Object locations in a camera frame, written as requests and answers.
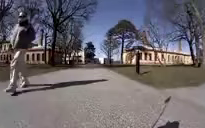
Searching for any small bare tree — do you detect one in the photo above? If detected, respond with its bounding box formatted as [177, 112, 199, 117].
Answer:
[100, 35, 120, 65]

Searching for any grass with tree shadows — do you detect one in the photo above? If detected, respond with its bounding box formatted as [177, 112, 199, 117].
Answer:
[0, 63, 69, 83]

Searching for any open grass lawn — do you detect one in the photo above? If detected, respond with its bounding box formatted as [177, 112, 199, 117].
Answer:
[105, 64, 205, 90]

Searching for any white building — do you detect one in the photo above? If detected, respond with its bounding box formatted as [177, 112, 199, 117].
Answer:
[65, 49, 86, 65]

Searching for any yellow building with dark chimney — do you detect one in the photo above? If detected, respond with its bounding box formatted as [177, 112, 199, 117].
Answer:
[0, 39, 66, 66]

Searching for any group of bare trees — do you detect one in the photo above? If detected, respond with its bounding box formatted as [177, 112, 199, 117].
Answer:
[143, 0, 205, 70]

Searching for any row of bare trees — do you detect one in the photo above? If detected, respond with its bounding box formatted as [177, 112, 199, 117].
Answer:
[0, 0, 98, 67]

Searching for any tall pine tree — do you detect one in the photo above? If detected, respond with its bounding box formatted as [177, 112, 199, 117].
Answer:
[106, 19, 140, 65]

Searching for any person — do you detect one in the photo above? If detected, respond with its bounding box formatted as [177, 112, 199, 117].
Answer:
[4, 11, 37, 96]

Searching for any grey gravel path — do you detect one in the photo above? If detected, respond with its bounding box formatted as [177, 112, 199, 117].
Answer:
[0, 63, 205, 128]

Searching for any yellow building with pale chimney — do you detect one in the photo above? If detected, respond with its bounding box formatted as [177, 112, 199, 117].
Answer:
[122, 45, 194, 66]

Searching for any dark evergreen tree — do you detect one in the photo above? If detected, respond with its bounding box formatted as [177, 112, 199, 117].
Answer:
[83, 41, 97, 64]

